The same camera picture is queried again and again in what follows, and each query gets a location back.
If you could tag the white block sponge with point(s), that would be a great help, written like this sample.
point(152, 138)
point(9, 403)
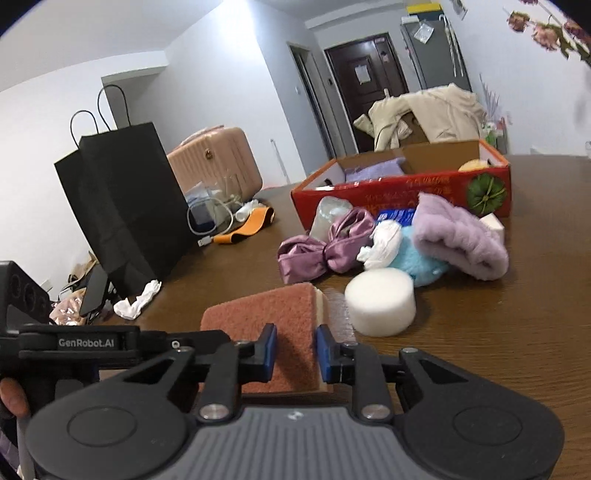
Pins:
point(493, 226)

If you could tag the white tissue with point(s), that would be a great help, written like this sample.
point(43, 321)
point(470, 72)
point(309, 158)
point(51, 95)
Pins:
point(136, 302)
point(383, 244)

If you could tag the small white device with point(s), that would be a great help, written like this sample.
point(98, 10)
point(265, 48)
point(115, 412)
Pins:
point(245, 211)

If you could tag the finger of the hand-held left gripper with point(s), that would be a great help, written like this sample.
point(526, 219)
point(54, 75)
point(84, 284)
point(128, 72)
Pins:
point(161, 340)

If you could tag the red-brown scouring sponge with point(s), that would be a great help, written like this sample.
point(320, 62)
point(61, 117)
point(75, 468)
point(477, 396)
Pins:
point(258, 314)

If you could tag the pink suitcase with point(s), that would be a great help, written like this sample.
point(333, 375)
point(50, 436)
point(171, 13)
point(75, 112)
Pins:
point(217, 161)

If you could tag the black paper bag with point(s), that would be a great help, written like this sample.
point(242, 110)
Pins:
point(78, 194)
point(138, 198)

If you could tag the lilac knitted cloth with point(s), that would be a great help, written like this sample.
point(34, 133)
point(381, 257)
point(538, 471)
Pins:
point(374, 170)

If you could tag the dark brush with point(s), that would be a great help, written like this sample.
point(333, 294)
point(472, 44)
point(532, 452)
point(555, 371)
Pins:
point(328, 182)

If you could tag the light blue plush toy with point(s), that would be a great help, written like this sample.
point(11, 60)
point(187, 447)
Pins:
point(418, 263)

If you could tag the clear plastic bag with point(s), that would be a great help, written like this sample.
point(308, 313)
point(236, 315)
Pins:
point(205, 207)

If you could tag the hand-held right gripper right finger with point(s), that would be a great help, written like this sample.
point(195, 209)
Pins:
point(323, 355)

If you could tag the pink artificial flowers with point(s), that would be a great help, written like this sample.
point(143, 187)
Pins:
point(545, 34)

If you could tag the purple satin scrunchie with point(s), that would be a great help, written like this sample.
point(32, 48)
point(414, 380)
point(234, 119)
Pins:
point(323, 254)

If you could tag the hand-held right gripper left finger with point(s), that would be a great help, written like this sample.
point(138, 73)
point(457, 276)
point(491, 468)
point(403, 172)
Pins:
point(269, 353)

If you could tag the lilac fluffy cloth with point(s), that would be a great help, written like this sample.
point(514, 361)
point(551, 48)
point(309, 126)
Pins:
point(457, 240)

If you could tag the person's left hand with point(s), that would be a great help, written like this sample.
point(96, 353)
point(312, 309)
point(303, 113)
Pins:
point(11, 397)

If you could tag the white round foam sponge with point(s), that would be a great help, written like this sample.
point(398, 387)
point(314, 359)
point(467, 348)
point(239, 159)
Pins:
point(381, 302)

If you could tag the red cardboard box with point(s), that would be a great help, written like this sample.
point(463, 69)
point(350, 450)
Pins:
point(401, 194)

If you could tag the dark brown door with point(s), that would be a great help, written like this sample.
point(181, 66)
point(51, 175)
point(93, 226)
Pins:
point(364, 97)

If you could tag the iridescent clear plastic wrap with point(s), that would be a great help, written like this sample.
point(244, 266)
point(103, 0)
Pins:
point(328, 214)

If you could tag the blue packet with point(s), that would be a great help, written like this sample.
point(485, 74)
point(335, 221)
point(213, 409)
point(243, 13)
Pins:
point(395, 216)

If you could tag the beige jacket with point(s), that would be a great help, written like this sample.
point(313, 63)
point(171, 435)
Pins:
point(443, 110)

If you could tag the grey refrigerator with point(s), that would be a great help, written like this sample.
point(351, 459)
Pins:
point(431, 55)

